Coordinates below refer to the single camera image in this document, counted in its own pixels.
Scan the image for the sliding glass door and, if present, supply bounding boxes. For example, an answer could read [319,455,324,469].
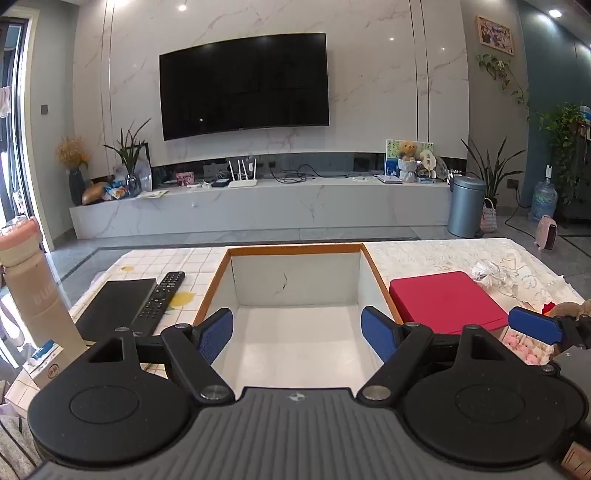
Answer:
[0,18,38,222]

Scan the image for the white router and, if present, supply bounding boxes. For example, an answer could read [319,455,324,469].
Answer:
[226,157,257,188]

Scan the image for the black remote control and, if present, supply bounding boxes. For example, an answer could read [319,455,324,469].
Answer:
[130,271,186,334]

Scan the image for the blue water jug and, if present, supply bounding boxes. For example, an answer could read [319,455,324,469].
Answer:
[531,180,558,222]

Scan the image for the hanging vine plant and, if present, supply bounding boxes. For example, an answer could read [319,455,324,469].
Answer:
[478,53,532,121]

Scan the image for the beige water bottle pink lid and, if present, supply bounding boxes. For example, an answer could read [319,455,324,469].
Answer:
[0,216,88,370]

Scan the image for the potted long-leaf plant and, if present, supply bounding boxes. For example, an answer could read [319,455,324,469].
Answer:
[462,136,527,208]

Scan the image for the green plant in glass vase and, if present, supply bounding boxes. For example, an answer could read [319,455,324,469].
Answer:
[102,119,152,197]

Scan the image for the white round hand fan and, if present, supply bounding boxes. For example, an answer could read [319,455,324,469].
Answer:
[418,143,437,178]

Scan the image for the white grid tablecloth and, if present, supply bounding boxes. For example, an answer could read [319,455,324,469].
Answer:
[4,247,227,416]

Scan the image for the brown teddy bear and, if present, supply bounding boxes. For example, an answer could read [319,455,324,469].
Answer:
[398,141,420,184]

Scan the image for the person's striped shirt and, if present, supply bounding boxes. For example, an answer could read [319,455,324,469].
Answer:
[0,415,42,480]

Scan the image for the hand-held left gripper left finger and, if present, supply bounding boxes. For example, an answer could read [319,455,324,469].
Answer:
[88,307,235,408]

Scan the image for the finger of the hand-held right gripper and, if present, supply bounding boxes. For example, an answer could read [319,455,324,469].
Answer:
[542,347,591,391]
[508,306,591,352]

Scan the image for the pink space heater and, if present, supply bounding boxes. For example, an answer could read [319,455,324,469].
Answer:
[534,215,559,251]

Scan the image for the black notebook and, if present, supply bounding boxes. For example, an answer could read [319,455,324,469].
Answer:
[75,278,158,343]

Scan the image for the dark cabinet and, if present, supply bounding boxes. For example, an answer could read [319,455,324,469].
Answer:
[558,138,591,224]

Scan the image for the crumpled clear plastic wrap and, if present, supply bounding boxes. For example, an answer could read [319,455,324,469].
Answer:
[471,251,532,296]

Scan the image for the red box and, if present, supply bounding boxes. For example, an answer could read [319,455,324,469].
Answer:
[389,271,509,334]

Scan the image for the brown plush toy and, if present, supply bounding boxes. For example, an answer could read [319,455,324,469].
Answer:
[547,300,591,319]

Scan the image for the black curved television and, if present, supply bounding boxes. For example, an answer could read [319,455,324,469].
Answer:
[159,33,331,141]

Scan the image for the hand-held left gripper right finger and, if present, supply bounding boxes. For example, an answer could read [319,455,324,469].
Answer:
[356,305,506,403]

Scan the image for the orange-rimmed white box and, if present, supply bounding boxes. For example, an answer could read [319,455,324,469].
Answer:
[193,243,403,402]

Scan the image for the dark vase with dried flowers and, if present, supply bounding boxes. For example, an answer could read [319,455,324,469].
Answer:
[56,136,90,206]

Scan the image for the pink fluffy cloth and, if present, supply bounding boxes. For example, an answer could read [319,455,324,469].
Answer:
[502,325,555,365]

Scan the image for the white blue milk carton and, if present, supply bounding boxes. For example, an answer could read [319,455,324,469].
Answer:
[23,339,88,388]

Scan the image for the clear blue plastic bag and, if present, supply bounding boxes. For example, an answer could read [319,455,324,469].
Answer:
[136,157,153,192]

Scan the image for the blue-grey trash can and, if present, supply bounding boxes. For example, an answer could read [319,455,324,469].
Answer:
[447,174,488,239]

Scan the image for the framed wall picture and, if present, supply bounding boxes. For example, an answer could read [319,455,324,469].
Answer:
[475,14,515,57]

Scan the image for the colourful snack bags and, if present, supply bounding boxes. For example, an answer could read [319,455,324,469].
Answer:
[102,180,132,201]

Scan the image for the white marble television cabinet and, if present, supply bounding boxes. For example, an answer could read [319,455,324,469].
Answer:
[69,178,455,240]

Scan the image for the brown gourd ornament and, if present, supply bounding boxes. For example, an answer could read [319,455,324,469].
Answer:
[82,181,109,206]

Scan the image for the large leafy green plant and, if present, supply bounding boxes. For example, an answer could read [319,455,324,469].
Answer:
[538,104,591,204]

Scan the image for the black cables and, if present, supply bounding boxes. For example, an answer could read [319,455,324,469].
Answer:
[270,164,349,182]

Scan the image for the woven basket bag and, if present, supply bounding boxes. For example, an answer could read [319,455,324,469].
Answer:
[480,198,498,233]

